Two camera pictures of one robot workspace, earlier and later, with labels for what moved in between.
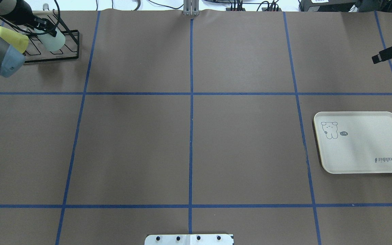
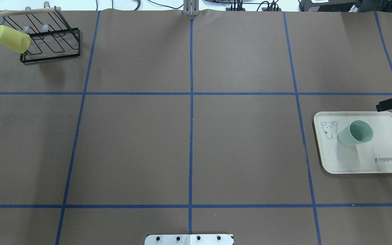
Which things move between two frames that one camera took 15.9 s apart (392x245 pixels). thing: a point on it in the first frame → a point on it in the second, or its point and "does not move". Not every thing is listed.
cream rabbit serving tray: [351, 142] does not move
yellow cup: [19, 41] does not move
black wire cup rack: [48, 39] does not move
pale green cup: [53, 43] → [357, 132]
